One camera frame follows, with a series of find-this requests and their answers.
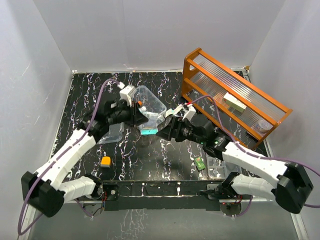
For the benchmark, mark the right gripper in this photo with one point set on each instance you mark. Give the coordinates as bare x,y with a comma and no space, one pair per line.
173,129

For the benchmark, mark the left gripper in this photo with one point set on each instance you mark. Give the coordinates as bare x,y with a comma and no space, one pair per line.
136,117

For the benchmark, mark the blue sachet pack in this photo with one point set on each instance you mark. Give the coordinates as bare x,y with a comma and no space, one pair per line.
146,131

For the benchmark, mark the clear plastic storage box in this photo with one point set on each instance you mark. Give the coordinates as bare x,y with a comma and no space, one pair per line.
155,109

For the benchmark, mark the small green packet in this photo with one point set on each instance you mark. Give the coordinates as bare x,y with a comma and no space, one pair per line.
199,163

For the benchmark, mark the clear compartment tray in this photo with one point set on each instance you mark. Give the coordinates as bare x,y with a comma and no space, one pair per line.
216,168

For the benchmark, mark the white medicine carton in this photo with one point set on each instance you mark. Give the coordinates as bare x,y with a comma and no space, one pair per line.
234,103

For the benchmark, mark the white bottle green label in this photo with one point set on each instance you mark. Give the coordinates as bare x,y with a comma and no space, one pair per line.
143,109

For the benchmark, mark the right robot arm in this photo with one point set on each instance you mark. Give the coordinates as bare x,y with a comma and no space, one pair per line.
285,182

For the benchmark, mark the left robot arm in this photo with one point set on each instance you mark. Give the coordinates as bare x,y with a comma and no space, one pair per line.
46,190

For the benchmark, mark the white wrapped swab packet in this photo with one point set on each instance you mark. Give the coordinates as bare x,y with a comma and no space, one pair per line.
178,109

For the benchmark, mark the clear plastic box lid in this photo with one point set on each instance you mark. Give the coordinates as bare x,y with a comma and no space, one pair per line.
114,135

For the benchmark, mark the yellow orange small box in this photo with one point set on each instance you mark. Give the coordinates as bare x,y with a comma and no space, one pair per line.
106,162

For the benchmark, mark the orange wooden shelf rack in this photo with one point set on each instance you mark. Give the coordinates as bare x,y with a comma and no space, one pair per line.
204,83

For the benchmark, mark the clear tape roll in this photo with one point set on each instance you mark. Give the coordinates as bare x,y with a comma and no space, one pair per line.
263,126

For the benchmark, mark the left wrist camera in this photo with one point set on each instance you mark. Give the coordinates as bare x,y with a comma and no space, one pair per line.
127,93

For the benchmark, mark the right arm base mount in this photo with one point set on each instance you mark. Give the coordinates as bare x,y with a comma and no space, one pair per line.
224,190

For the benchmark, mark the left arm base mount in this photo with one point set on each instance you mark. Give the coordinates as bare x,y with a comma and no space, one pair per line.
105,192

